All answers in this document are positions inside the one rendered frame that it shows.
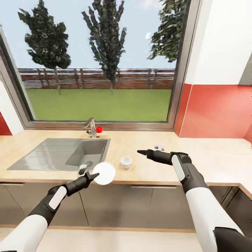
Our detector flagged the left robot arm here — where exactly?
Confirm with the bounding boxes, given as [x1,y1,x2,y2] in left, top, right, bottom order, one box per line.
[0,165,100,252]

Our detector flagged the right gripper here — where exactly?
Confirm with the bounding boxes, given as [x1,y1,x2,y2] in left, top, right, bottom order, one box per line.
[137,149,165,164]

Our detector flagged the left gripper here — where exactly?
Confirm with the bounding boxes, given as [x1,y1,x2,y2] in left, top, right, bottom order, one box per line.
[74,171,100,192]

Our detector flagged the coffee cup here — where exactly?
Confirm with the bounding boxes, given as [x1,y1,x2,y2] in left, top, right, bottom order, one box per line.
[121,157,131,168]

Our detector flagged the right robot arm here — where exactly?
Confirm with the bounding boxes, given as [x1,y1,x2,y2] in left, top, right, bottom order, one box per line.
[137,143,252,252]

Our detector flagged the saucer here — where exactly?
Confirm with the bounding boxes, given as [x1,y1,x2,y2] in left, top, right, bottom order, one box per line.
[93,162,116,185]

